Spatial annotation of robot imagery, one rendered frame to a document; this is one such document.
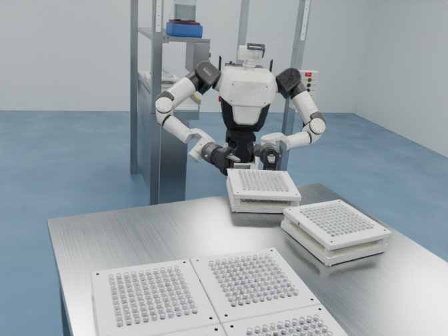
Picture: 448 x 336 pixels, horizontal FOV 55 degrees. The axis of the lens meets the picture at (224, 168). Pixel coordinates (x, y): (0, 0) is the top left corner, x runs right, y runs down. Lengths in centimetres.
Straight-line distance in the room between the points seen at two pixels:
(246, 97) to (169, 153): 120
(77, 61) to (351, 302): 543
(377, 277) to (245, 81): 113
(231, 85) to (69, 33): 429
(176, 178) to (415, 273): 216
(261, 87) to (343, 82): 531
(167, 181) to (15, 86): 354
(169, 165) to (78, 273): 204
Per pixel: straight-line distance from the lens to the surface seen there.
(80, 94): 629
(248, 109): 212
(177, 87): 207
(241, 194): 152
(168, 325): 95
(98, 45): 618
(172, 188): 326
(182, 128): 197
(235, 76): 209
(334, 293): 123
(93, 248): 133
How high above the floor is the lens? 159
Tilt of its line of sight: 21 degrees down
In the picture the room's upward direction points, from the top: 5 degrees clockwise
